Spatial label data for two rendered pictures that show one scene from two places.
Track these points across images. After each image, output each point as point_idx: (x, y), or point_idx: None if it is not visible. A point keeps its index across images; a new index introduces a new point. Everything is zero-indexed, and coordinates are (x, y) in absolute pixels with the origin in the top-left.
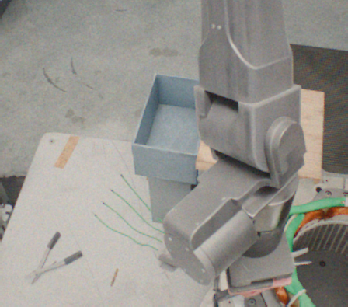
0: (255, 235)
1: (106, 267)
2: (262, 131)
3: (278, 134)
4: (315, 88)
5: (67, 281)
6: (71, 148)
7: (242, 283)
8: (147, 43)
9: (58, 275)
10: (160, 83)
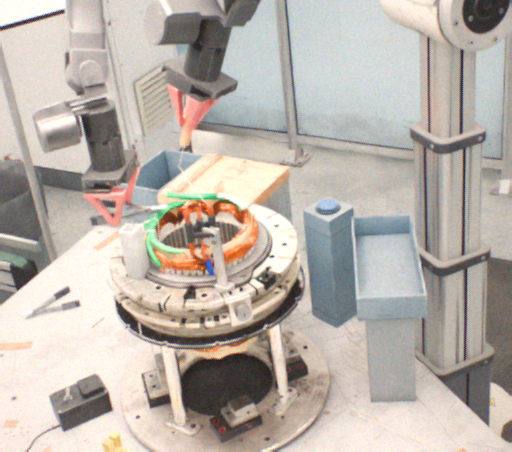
0: (77, 128)
1: (95, 315)
2: (77, 64)
3: (83, 64)
4: (494, 304)
5: (57, 321)
6: (113, 237)
7: (87, 182)
8: (303, 240)
9: (52, 316)
10: (168, 159)
